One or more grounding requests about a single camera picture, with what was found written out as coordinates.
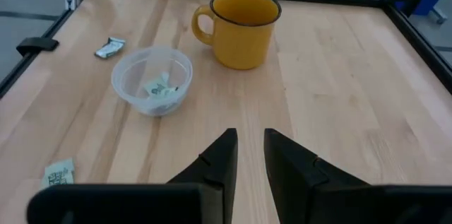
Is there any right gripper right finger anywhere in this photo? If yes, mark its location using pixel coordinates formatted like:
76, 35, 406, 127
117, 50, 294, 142
263, 127, 452, 224

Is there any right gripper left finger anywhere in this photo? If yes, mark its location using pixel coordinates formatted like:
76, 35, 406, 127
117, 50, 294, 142
26, 127, 239, 224

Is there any green-white sweetener packet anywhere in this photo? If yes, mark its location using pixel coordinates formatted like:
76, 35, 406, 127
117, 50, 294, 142
143, 71, 181, 100
93, 36, 126, 60
40, 158, 76, 190

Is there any clear plastic bowl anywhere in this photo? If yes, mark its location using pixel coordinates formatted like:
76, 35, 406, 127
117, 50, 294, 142
111, 45, 194, 117

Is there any yellow enamel mug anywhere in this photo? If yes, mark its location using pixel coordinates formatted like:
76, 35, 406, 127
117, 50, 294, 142
191, 0, 283, 71

